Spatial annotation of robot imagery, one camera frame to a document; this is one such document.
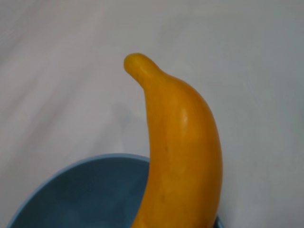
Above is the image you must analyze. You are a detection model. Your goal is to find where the yellow banana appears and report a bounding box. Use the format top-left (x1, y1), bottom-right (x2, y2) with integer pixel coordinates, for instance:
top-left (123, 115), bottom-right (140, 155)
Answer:
top-left (123, 53), bottom-right (223, 228)

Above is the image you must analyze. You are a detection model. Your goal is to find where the blue bowl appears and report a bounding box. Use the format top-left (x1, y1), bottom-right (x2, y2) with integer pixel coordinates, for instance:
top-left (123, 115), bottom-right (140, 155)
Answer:
top-left (4, 153), bottom-right (225, 228)

